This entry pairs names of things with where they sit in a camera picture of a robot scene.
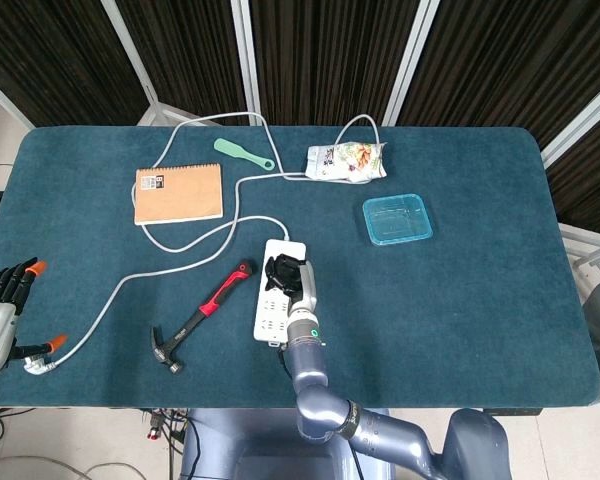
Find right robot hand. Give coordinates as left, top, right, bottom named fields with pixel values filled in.
left=262, top=252, right=318, bottom=320

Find white power strip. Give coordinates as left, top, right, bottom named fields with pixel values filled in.
left=252, top=238, right=309, bottom=347

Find grey power strip cable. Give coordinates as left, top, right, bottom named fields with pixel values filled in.
left=22, top=111, right=386, bottom=375

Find black and red hammer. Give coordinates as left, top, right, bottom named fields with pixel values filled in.
left=151, top=259, right=255, bottom=375

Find blue plastic container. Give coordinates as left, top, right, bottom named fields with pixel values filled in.
left=362, top=193, right=434, bottom=247

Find teal table mat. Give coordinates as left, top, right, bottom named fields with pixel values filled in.
left=0, top=124, right=600, bottom=409

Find white snack bag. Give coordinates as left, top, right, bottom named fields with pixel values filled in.
left=304, top=140, right=389, bottom=185

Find brown spiral notebook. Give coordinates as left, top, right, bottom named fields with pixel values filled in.
left=133, top=162, right=225, bottom=226

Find green plastic brush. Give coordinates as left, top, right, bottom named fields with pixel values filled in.
left=213, top=137, right=276, bottom=171

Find blue-grey robot torso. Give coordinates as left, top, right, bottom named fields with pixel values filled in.
left=179, top=407, right=396, bottom=480

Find black table control box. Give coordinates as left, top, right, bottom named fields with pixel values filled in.
left=482, top=408, right=542, bottom=418

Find dark folding screen panel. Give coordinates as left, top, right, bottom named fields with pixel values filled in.
left=232, top=0, right=441, bottom=126
left=382, top=0, right=600, bottom=151
left=102, top=0, right=254, bottom=126
left=542, top=74, right=600, bottom=239
left=0, top=0, right=149, bottom=129

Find white floor cable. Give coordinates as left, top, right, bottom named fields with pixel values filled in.
left=0, top=453, right=149, bottom=480

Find tangled floor cable bundle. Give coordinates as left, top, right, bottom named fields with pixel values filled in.
left=139, top=407, right=201, bottom=480

